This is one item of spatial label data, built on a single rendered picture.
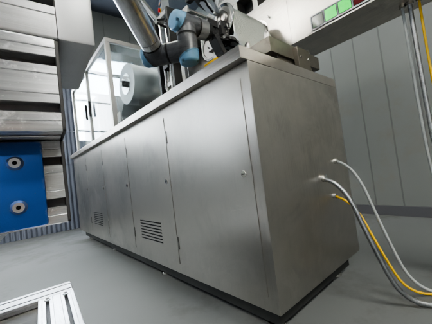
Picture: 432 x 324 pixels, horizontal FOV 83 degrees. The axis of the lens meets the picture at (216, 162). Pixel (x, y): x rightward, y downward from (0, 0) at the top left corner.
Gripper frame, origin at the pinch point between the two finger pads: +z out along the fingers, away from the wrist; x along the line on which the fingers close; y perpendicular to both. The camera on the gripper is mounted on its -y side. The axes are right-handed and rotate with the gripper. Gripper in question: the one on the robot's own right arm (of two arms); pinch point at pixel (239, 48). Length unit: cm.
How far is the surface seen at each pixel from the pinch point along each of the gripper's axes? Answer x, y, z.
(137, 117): 48, -22, -31
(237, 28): -0.2, 9.2, 0.1
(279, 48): -20.0, -9.5, 0.7
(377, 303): -38, -109, 12
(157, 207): 43, -70, -28
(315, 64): -19.9, -10.1, 30.0
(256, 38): -0.2, 8.0, 13.3
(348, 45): 4, 43, 155
